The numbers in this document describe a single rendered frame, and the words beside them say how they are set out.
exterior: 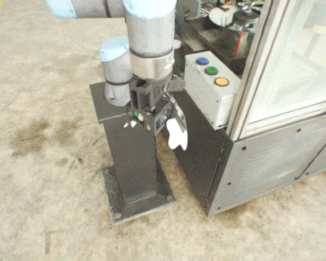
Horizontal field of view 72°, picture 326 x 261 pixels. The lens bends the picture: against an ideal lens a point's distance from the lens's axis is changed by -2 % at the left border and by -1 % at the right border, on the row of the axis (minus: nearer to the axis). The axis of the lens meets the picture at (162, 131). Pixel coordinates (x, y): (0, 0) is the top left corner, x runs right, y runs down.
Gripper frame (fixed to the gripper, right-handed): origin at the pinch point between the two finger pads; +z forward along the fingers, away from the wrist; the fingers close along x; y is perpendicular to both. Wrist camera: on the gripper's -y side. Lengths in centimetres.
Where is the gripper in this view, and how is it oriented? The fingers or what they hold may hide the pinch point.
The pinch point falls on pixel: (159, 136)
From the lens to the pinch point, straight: 57.3
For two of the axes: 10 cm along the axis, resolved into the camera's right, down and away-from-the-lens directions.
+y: -5.1, 6.3, -5.9
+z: 0.0, 6.9, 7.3
